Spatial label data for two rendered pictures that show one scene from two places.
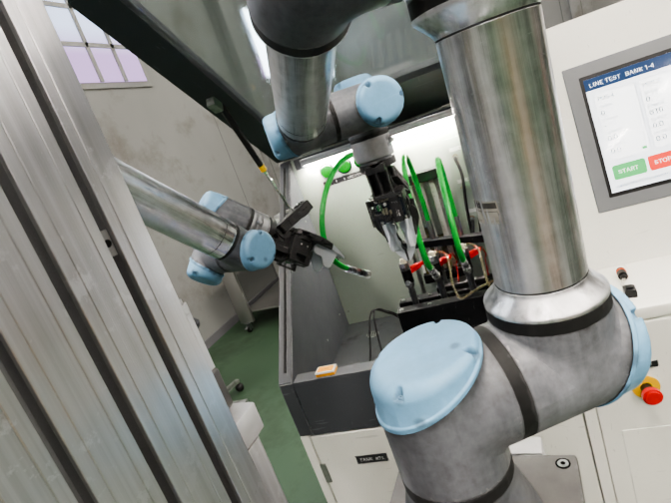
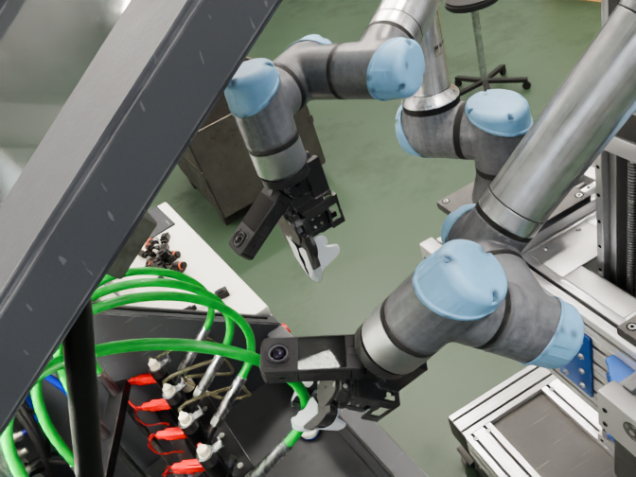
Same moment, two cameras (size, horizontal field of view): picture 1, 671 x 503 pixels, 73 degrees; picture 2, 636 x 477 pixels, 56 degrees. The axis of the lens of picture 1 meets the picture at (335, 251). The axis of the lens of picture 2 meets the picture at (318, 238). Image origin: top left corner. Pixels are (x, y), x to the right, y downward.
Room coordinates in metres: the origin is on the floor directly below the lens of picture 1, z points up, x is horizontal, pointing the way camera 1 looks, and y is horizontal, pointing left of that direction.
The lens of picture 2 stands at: (1.34, 0.47, 1.81)
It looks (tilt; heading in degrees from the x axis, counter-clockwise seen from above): 35 degrees down; 231
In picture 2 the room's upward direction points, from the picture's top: 21 degrees counter-clockwise
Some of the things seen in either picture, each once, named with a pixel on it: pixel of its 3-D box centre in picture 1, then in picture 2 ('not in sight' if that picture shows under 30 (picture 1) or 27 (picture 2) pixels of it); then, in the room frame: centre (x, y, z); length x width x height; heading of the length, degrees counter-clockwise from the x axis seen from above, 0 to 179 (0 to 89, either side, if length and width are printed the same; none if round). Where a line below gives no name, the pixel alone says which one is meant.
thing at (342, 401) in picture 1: (422, 385); (364, 442); (0.96, -0.09, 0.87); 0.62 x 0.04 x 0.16; 72
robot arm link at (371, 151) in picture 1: (374, 150); (277, 155); (0.87, -0.13, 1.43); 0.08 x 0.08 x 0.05
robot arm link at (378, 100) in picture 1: (364, 107); (309, 72); (0.77, -0.12, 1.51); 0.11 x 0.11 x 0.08; 6
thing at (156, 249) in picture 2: not in sight; (161, 254); (0.81, -0.82, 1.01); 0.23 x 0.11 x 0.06; 72
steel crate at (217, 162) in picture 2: not in sight; (236, 136); (-0.64, -2.39, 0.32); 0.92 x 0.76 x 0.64; 71
